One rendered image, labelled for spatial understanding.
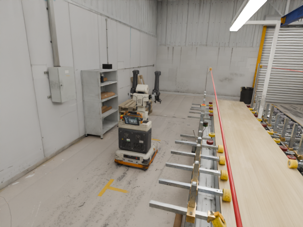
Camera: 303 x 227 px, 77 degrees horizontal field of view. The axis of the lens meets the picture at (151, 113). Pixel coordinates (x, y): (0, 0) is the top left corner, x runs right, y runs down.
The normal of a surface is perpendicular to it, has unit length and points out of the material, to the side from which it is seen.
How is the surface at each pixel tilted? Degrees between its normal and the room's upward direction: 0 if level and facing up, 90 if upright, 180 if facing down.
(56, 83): 90
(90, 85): 90
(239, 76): 90
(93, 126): 90
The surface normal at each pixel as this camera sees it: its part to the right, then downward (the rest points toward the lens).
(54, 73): -0.28, 0.26
